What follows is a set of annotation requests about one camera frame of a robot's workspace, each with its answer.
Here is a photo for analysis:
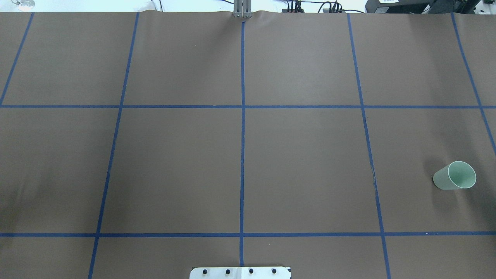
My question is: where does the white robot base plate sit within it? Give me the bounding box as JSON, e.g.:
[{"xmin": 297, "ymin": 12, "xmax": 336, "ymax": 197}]
[{"xmin": 189, "ymin": 266, "xmax": 292, "ymax": 279}]

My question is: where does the pale green cup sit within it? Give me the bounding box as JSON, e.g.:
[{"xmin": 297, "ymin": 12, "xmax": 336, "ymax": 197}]
[{"xmin": 433, "ymin": 161, "xmax": 477, "ymax": 190}]

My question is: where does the aluminium frame post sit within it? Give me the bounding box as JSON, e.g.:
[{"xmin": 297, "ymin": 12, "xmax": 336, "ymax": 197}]
[{"xmin": 232, "ymin": 0, "xmax": 253, "ymax": 19}]

